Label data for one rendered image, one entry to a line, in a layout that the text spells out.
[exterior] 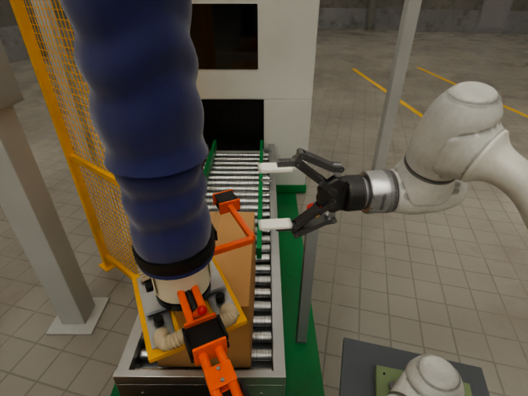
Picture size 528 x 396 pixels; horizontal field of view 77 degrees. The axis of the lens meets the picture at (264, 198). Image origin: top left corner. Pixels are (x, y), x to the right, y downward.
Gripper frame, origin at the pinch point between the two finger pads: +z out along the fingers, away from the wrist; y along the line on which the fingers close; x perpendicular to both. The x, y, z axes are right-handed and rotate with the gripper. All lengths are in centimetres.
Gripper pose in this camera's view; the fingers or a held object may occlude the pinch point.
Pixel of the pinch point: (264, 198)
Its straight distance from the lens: 67.4
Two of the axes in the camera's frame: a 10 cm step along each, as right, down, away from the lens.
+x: -1.0, -5.4, 8.4
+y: 0.0, 8.4, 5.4
